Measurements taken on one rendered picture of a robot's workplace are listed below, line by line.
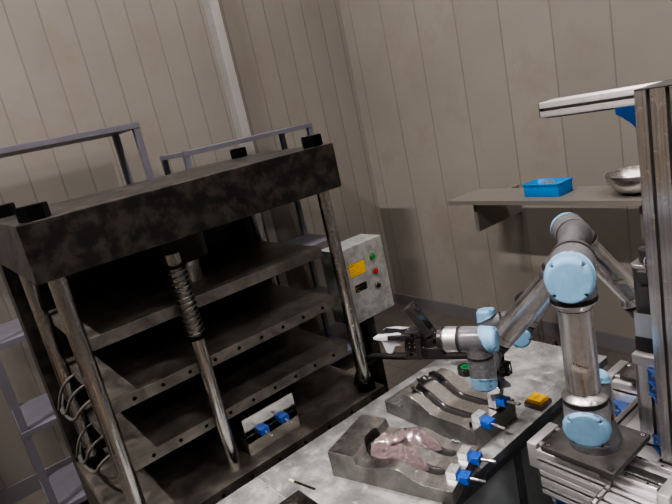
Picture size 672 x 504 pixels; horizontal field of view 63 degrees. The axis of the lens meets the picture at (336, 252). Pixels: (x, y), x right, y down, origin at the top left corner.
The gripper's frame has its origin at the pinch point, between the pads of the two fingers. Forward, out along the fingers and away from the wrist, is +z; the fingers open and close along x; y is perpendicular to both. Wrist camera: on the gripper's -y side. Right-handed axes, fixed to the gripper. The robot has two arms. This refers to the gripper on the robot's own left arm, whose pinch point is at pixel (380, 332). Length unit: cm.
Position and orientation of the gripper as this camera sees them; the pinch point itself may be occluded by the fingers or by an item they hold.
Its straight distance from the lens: 172.6
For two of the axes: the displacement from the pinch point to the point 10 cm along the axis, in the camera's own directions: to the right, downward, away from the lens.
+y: 1.5, 9.8, 1.2
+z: -8.8, 0.7, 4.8
